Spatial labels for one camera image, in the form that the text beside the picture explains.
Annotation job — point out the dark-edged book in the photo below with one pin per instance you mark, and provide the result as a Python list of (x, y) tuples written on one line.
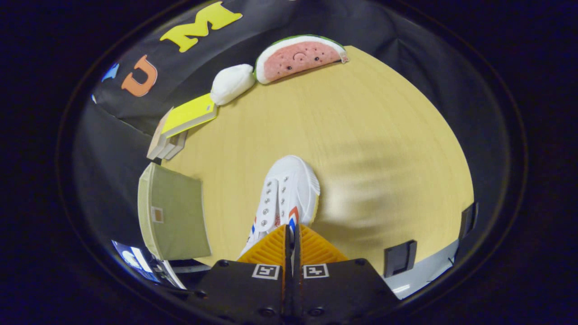
[(178, 146)]

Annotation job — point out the cream fabric storage box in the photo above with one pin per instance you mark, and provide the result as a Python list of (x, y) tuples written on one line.
[(176, 216)]

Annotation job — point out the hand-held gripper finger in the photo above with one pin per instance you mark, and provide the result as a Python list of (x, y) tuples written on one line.
[(298, 293), (287, 293)]

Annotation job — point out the yellow book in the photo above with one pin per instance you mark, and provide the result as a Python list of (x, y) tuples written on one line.
[(189, 113)]

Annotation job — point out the watermelon plush toy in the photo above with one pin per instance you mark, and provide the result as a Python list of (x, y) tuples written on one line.
[(298, 58)]

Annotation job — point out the laptop screen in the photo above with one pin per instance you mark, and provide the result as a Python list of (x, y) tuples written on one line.
[(133, 259)]

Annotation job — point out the white flat board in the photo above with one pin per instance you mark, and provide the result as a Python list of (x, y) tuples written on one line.
[(174, 275)]

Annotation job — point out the white paperback book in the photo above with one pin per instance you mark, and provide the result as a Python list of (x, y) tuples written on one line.
[(168, 146)]

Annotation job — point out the black table clamp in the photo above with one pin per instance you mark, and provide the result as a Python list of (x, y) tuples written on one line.
[(467, 219), (399, 257)]

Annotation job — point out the tan paperback book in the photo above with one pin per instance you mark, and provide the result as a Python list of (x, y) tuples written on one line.
[(156, 144)]

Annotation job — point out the white canvas shoe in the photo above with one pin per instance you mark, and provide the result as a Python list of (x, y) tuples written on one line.
[(291, 176)]

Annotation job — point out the white plush toy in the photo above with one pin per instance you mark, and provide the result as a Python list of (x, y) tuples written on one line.
[(232, 83)]

